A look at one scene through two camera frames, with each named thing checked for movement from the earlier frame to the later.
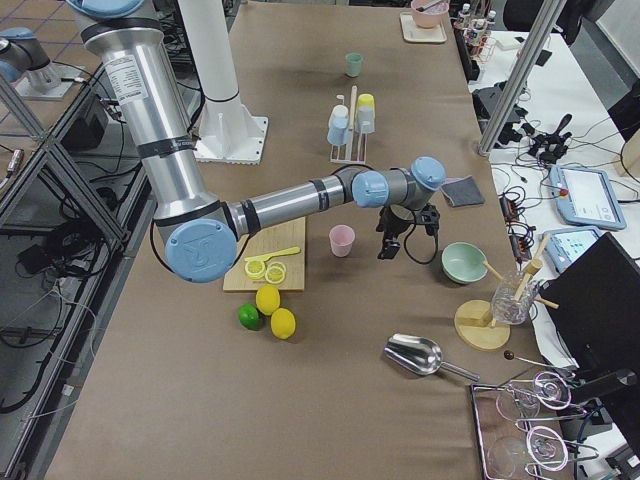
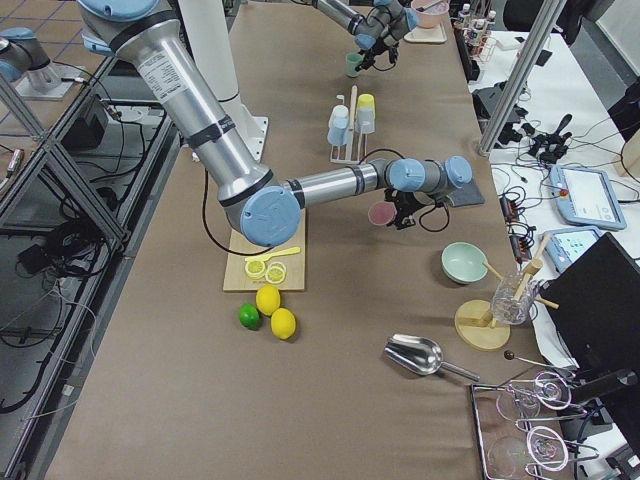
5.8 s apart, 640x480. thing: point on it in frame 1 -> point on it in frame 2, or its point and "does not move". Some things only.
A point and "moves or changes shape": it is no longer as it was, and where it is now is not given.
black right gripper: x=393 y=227 -> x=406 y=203
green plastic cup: x=353 y=64 does not move
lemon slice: x=275 y=273 does not move
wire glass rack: x=514 y=420 does not move
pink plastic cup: x=341 y=238 moves or changes shape
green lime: x=249 y=317 does not move
